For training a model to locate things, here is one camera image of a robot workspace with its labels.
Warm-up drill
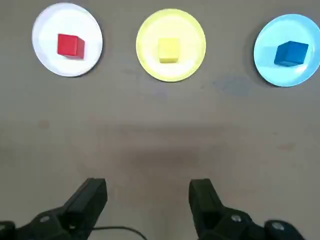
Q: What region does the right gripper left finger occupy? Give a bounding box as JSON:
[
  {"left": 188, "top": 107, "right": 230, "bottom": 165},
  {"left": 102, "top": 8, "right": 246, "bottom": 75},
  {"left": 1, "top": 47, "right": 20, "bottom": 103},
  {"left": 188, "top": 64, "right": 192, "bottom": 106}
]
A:
[{"left": 0, "top": 177, "right": 109, "bottom": 240}]

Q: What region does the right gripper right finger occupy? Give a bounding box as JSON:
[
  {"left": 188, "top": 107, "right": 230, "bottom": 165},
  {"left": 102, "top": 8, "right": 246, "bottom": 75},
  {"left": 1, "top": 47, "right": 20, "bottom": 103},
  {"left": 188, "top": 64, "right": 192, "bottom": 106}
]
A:
[{"left": 188, "top": 178, "right": 305, "bottom": 240}]

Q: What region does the red cube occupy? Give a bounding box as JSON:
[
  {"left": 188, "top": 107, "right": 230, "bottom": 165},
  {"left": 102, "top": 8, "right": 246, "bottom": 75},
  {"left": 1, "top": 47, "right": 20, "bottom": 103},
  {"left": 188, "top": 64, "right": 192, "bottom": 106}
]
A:
[{"left": 56, "top": 33, "right": 86, "bottom": 60}]

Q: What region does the yellow cube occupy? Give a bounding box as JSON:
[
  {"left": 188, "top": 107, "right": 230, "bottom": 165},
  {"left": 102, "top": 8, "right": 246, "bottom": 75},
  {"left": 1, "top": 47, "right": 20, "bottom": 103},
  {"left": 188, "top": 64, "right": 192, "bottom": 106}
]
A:
[{"left": 157, "top": 37, "right": 181, "bottom": 64}]

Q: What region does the blue cube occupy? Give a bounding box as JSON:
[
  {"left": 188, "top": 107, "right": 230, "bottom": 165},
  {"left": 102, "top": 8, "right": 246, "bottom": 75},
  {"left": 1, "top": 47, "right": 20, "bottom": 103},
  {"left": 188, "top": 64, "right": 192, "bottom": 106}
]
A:
[{"left": 273, "top": 40, "right": 310, "bottom": 68}]

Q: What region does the white plate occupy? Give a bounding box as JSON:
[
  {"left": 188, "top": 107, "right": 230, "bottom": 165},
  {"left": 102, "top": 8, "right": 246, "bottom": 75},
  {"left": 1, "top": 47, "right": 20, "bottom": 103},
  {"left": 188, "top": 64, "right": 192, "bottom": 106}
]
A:
[{"left": 31, "top": 2, "right": 104, "bottom": 78}]

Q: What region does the blue plate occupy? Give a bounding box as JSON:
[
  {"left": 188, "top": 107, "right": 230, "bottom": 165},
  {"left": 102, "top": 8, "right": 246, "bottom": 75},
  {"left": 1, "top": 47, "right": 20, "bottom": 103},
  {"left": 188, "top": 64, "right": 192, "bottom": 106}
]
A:
[{"left": 253, "top": 13, "right": 320, "bottom": 88}]

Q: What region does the yellow plate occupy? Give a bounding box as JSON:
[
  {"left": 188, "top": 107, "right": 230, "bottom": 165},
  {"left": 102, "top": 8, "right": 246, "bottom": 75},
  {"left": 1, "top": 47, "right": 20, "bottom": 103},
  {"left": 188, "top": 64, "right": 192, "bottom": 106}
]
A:
[{"left": 135, "top": 8, "right": 207, "bottom": 83}]

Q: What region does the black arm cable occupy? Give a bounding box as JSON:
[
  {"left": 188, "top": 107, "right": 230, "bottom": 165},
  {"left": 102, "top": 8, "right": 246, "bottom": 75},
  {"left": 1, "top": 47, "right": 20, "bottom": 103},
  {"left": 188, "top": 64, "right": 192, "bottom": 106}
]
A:
[{"left": 92, "top": 226, "right": 147, "bottom": 240}]

